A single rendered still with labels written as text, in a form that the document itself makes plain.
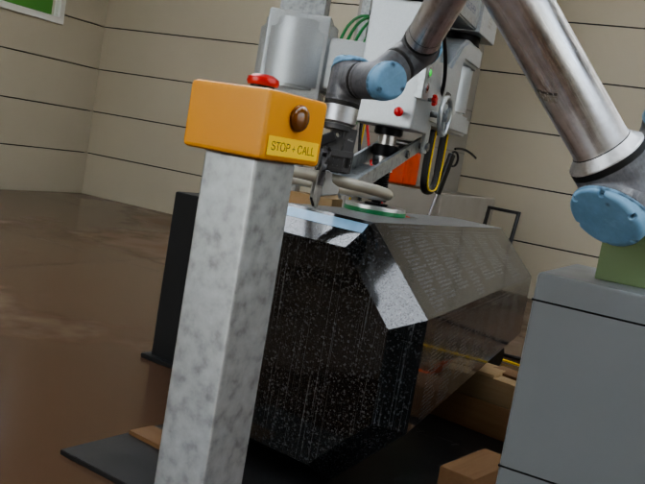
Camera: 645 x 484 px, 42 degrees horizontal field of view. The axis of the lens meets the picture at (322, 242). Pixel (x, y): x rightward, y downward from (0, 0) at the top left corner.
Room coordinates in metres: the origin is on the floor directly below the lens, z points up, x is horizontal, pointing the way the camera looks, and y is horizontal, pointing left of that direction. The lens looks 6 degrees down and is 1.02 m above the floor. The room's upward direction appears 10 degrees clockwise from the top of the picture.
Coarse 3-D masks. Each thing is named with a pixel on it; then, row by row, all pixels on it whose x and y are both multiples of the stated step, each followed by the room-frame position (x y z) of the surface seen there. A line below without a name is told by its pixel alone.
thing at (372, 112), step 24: (384, 0) 2.86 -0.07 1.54; (408, 0) 2.84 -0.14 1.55; (384, 24) 2.86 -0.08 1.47; (408, 24) 2.83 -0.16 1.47; (384, 48) 2.85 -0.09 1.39; (408, 96) 2.81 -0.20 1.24; (432, 96) 2.96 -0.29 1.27; (360, 120) 2.87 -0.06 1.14; (384, 120) 2.84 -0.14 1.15; (408, 120) 2.81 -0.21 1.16
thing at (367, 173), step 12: (372, 144) 2.97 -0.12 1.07; (396, 144) 3.12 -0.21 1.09; (408, 144) 3.00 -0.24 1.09; (360, 156) 2.85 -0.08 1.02; (396, 156) 2.86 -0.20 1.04; (408, 156) 2.96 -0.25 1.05; (360, 168) 2.81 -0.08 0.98; (372, 168) 2.66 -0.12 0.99; (384, 168) 2.76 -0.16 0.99; (360, 180) 2.56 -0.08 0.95; (372, 180) 2.67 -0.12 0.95
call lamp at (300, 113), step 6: (294, 108) 0.98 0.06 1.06; (300, 108) 0.98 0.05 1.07; (306, 108) 0.98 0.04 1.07; (294, 114) 0.97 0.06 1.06; (300, 114) 0.97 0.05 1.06; (306, 114) 0.98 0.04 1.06; (294, 120) 0.97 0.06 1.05; (300, 120) 0.97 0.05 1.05; (306, 120) 0.98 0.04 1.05; (294, 126) 0.97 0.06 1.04; (300, 126) 0.98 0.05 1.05; (306, 126) 0.99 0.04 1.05
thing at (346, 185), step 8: (296, 168) 2.09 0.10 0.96; (304, 168) 2.09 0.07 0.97; (296, 176) 2.09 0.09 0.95; (304, 176) 2.09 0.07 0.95; (312, 176) 2.09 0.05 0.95; (336, 176) 2.10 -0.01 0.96; (296, 184) 2.55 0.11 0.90; (304, 184) 2.55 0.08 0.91; (336, 184) 2.10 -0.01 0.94; (344, 184) 2.11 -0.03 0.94; (352, 184) 2.12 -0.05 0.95; (360, 184) 2.13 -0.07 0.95; (368, 184) 2.15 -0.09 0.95; (376, 184) 2.19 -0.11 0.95; (344, 192) 2.51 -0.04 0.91; (352, 192) 2.49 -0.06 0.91; (360, 192) 2.47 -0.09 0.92; (368, 192) 2.16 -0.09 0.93; (376, 192) 2.18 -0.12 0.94; (384, 192) 2.21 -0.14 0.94; (392, 192) 2.28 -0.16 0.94; (384, 200) 2.34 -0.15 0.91
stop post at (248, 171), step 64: (192, 128) 0.99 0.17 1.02; (256, 128) 0.94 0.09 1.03; (320, 128) 1.03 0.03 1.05; (256, 192) 0.97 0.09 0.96; (192, 256) 1.00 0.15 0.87; (256, 256) 0.99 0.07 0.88; (192, 320) 0.99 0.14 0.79; (256, 320) 1.01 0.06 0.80; (192, 384) 0.99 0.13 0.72; (256, 384) 1.02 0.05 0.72; (192, 448) 0.98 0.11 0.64
